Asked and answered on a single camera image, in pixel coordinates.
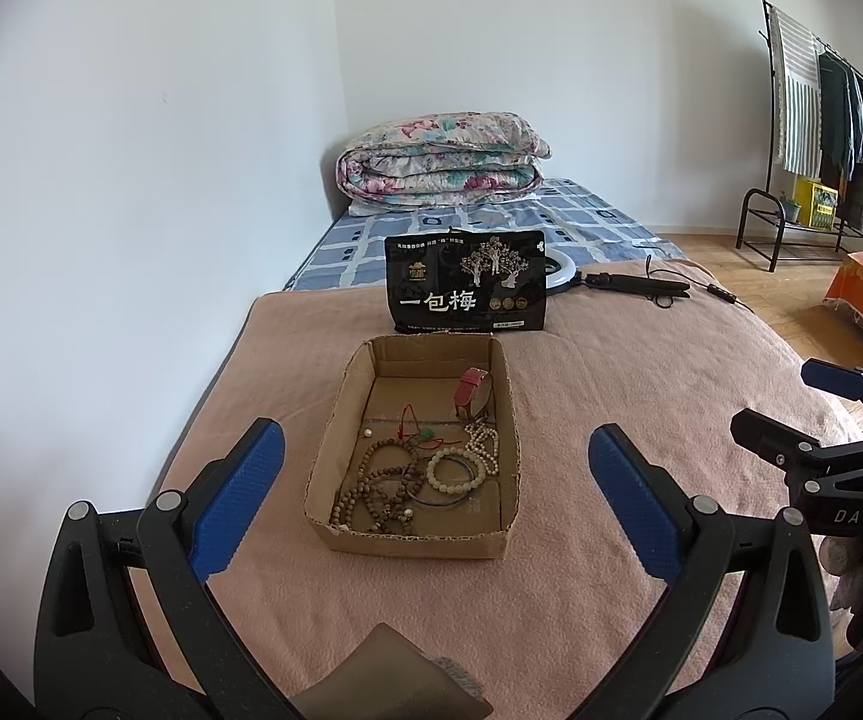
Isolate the black cable with inline switch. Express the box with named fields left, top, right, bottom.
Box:
left=645, top=253, right=740, bottom=310

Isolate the cardboard box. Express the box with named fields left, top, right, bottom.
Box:
left=304, top=331, right=523, bottom=560

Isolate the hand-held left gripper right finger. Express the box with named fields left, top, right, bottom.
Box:
left=588, top=424, right=838, bottom=720

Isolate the striped hanging towel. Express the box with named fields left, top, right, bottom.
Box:
left=768, top=4, right=824, bottom=175

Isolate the jade pendant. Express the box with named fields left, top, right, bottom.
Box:
left=400, top=405, right=470, bottom=466

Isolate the dark green hanging garment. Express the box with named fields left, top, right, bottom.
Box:
left=817, top=52, right=856, bottom=181

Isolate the white pearl necklace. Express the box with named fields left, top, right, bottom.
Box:
left=465, top=420, right=502, bottom=477

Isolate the black snack bag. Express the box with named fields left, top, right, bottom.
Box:
left=385, top=229, right=547, bottom=334

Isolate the dark olive cloth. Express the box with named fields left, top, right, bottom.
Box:
left=341, top=621, right=494, bottom=720

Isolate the yellow crate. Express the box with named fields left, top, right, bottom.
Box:
left=792, top=176, right=841, bottom=230

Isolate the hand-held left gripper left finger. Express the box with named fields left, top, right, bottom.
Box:
left=32, top=417, right=305, bottom=720

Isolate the blue checked bedsheet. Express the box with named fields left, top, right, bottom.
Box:
left=281, top=178, right=676, bottom=293

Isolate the pink blanket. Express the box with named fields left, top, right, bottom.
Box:
left=120, top=259, right=863, bottom=720

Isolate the brown wooden bead necklace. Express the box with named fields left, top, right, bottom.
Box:
left=332, top=436, right=425, bottom=537

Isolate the folded floral quilt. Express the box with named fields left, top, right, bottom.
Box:
left=335, top=111, right=554, bottom=212

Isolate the black folded tripod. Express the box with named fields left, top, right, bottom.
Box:
left=577, top=271, right=691, bottom=299

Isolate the pale green bead bracelet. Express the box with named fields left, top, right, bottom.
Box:
left=425, top=447, right=488, bottom=497

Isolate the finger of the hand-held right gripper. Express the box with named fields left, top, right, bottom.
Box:
left=730, top=409, right=863, bottom=479
left=801, top=358, right=863, bottom=436

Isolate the red strap wristwatch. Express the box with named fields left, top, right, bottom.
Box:
left=456, top=367, right=494, bottom=421

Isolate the white ring light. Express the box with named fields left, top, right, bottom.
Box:
left=529, top=240, right=579, bottom=297

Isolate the black metal clothes rack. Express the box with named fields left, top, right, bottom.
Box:
left=735, top=0, right=863, bottom=272

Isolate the person's right hand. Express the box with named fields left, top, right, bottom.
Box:
left=817, top=536, right=863, bottom=602

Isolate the thin dark bangle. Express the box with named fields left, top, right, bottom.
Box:
left=405, top=457, right=478, bottom=508

